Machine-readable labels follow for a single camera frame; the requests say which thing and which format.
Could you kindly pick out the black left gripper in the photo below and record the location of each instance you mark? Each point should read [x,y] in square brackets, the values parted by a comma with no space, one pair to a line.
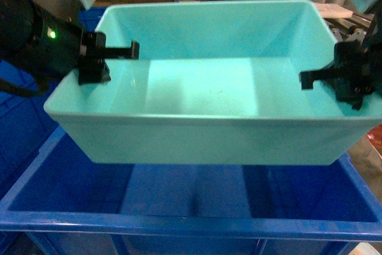
[61,47]

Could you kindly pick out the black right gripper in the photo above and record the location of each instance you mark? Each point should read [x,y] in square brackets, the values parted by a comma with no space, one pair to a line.
[354,73]

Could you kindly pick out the teal plastic tray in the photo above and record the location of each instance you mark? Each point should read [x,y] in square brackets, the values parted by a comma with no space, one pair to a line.
[216,82]

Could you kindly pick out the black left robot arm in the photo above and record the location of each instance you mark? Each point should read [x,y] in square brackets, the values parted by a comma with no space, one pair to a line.
[17,21]

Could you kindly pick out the blue crate stack left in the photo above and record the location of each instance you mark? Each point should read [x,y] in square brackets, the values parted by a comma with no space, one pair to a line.
[25,126]

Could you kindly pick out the expandable roller conveyor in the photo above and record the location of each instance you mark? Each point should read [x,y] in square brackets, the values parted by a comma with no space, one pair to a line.
[344,28]

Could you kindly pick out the white foam board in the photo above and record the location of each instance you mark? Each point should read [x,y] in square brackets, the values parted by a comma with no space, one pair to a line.
[333,11]

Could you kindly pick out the large blue plastic crate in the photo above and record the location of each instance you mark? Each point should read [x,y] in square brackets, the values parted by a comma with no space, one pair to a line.
[69,205]

